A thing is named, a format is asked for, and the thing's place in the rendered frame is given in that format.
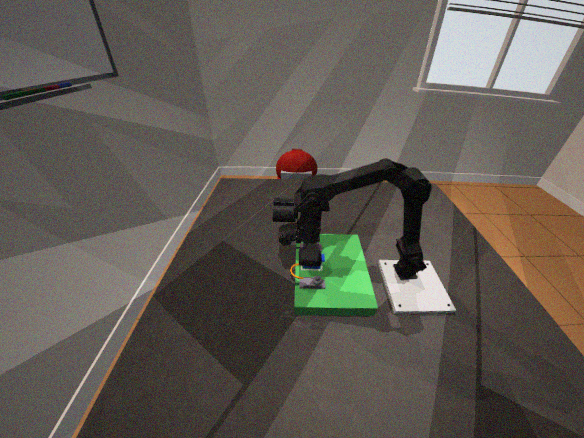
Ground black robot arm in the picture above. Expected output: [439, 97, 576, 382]
[272, 158, 431, 281]

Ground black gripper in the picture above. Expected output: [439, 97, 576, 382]
[299, 221, 322, 266]

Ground green rectangular block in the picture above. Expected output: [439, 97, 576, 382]
[294, 234, 377, 316]

